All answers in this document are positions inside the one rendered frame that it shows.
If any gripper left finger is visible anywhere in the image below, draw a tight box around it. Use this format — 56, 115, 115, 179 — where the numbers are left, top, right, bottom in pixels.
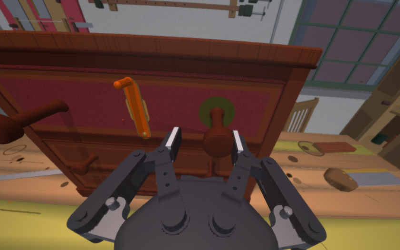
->
67, 126, 190, 244

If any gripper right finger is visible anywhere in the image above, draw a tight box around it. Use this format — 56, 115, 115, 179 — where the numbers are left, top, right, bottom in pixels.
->
209, 130, 327, 250

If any plain mahogany drawer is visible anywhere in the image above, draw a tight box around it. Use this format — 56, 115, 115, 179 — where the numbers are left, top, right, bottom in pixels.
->
43, 138, 260, 196

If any small brown drawer knob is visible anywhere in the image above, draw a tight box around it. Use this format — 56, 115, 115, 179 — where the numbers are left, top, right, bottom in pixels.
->
207, 160, 219, 178
69, 154, 100, 176

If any brass escutcheon plate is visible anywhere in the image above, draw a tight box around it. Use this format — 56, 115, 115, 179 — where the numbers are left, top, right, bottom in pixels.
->
124, 98, 151, 134

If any orange escutcheon cover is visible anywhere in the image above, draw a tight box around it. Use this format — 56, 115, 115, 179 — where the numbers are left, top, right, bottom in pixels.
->
113, 77, 152, 139

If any red-fronted mahogany drawer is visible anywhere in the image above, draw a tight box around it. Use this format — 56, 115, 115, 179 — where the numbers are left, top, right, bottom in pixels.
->
0, 67, 286, 144

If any mahogany chest body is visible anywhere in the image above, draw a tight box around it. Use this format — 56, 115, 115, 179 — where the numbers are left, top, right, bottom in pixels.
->
0, 30, 323, 203

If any green bench mat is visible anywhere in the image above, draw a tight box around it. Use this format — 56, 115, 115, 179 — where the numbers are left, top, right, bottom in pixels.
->
272, 140, 376, 156

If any brown round wooden block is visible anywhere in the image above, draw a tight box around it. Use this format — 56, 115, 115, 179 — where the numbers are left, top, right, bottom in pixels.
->
323, 167, 359, 192

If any red-brown flat block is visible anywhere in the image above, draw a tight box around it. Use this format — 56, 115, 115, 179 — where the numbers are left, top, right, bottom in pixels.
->
312, 141, 357, 154

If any wooden chair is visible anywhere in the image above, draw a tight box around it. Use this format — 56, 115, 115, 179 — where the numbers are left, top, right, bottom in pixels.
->
282, 97, 320, 134

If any grey flat sheet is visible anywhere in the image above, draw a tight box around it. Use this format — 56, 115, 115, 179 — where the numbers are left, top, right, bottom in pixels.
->
346, 171, 400, 187

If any olive green round rosette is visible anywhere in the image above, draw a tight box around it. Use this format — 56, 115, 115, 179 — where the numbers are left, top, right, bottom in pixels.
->
198, 96, 236, 128

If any yellow bench mat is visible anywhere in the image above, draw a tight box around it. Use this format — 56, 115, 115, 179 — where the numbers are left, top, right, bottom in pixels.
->
0, 197, 400, 250

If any dark green box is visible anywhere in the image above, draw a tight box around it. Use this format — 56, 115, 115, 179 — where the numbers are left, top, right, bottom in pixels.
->
371, 133, 389, 145

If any steel ruler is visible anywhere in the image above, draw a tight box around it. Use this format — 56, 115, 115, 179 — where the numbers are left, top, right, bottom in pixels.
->
0, 169, 64, 184

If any tan wooden shelf unit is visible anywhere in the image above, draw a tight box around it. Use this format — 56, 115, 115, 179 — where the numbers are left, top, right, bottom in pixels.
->
339, 30, 400, 175

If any green-framed window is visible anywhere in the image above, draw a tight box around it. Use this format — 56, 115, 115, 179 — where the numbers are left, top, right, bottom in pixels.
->
287, 0, 400, 92

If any red tool board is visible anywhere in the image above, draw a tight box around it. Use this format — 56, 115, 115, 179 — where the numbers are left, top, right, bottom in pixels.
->
0, 0, 94, 34

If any wooden clamp rack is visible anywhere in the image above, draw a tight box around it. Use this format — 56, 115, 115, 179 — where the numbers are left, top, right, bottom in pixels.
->
88, 0, 267, 19

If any grey wall pipe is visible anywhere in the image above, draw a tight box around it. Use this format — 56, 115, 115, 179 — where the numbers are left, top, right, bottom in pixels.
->
269, 0, 285, 44

